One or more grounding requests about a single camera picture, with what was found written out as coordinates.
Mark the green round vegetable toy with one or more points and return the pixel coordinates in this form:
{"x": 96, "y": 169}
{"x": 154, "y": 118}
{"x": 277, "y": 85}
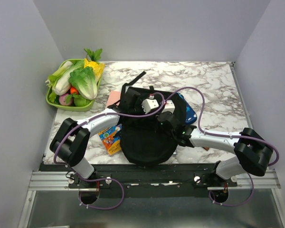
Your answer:
{"x": 80, "y": 101}

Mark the black student backpack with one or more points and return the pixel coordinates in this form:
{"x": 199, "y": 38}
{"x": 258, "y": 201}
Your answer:
{"x": 140, "y": 142}

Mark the orange carrot toy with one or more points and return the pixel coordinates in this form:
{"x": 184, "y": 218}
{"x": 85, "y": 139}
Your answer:
{"x": 73, "y": 90}

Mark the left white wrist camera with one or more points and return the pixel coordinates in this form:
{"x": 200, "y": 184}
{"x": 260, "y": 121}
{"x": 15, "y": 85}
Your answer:
{"x": 149, "y": 104}

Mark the pink notebook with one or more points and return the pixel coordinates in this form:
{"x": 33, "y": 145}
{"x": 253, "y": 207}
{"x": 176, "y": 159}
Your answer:
{"x": 114, "y": 96}

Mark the aluminium rail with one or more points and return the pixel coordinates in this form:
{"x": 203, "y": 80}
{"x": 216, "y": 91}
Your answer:
{"x": 48, "y": 181}

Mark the green lettuce toy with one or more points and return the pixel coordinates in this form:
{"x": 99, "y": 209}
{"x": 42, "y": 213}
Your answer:
{"x": 83, "y": 79}

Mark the yellow leafy vegetable toy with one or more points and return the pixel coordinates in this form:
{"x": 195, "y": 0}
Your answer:
{"x": 98, "y": 68}

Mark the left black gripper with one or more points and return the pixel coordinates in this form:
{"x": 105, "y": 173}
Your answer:
{"x": 138, "y": 103}

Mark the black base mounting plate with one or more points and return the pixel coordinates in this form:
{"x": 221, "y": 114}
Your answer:
{"x": 131, "y": 181}

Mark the green plastic basket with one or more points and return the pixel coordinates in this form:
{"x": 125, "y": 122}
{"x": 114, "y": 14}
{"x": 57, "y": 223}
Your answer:
{"x": 53, "y": 99}

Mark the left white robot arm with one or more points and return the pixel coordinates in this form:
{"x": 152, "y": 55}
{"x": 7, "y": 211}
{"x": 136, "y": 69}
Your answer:
{"x": 70, "y": 142}

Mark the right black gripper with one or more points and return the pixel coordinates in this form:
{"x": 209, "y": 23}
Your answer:
{"x": 157, "y": 129}

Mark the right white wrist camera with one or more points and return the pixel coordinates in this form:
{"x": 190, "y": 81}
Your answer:
{"x": 169, "y": 107}

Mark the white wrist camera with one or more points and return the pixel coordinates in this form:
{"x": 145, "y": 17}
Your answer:
{"x": 149, "y": 104}
{"x": 169, "y": 107}

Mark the orange treehouse book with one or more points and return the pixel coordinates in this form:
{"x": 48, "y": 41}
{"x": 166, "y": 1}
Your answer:
{"x": 111, "y": 139}

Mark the blue patterned pencil case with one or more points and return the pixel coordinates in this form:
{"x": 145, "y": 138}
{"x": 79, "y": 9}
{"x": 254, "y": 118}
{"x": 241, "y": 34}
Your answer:
{"x": 191, "y": 116}

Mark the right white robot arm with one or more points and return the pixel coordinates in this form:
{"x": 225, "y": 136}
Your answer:
{"x": 252, "y": 154}

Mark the white bok choy toy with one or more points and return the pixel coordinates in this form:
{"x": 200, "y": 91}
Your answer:
{"x": 58, "y": 81}

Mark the pink radish toy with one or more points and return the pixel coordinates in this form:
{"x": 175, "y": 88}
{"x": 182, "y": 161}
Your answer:
{"x": 66, "y": 99}

